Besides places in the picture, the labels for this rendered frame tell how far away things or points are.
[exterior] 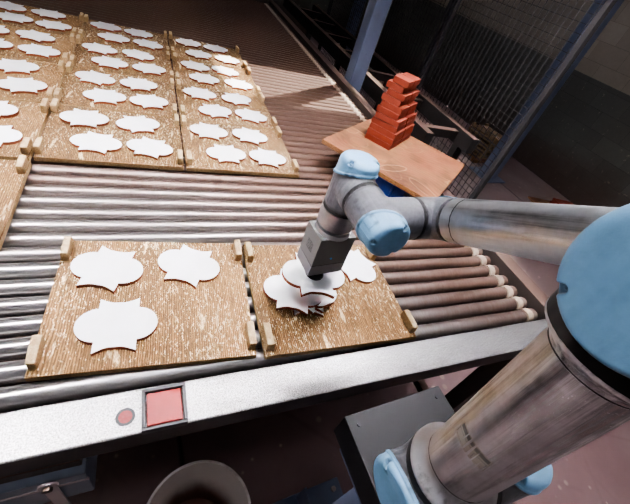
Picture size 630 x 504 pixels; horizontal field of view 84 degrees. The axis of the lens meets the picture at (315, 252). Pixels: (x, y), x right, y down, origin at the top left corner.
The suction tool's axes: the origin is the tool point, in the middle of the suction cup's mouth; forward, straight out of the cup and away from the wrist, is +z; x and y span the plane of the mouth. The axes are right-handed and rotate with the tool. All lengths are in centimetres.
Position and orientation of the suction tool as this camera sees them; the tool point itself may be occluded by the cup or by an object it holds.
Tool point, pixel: (312, 277)
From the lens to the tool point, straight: 81.7
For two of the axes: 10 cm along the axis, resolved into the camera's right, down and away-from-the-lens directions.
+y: -8.7, 1.1, -4.7
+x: 4.0, 7.0, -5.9
